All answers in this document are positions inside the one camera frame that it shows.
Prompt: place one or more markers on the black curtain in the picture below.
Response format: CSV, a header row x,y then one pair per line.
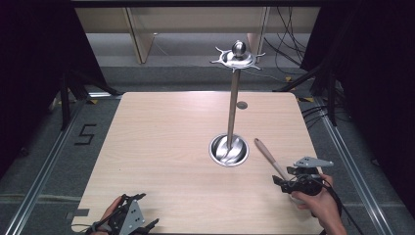
x,y
375,81
36,65

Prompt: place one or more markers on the steel utensil rack stand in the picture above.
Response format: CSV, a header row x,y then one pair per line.
x,y
232,107

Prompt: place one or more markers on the grey round table sticker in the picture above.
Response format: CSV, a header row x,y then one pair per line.
x,y
241,105

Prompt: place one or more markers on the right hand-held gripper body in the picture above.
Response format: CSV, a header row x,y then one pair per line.
x,y
308,178

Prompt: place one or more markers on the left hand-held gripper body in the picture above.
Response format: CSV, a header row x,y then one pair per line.
x,y
132,217

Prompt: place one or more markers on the aluminium floor rail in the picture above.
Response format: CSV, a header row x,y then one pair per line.
x,y
352,166
42,173

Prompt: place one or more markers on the person's left hand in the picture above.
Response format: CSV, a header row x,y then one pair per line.
x,y
109,210

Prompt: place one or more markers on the person's right hand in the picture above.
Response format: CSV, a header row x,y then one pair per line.
x,y
318,204

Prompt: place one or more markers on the black tripod stand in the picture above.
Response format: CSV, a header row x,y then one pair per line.
x,y
331,98
65,98

